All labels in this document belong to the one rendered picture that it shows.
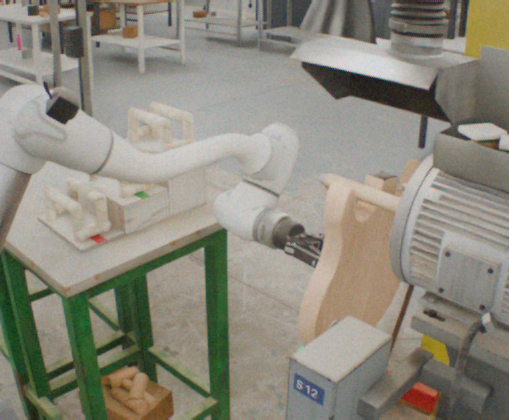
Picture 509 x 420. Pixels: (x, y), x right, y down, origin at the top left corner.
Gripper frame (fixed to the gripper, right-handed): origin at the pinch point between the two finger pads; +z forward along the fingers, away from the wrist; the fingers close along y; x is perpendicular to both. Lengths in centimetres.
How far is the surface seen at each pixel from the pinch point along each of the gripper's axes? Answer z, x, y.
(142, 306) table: -95, -61, -20
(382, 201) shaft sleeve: 9.4, 19.3, 9.8
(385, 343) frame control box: 25.5, 2.5, 27.4
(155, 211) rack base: -65, -9, 2
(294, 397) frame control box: 17.8, -7.4, 39.4
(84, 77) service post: -188, 8, -48
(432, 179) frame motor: 21.8, 28.4, 16.7
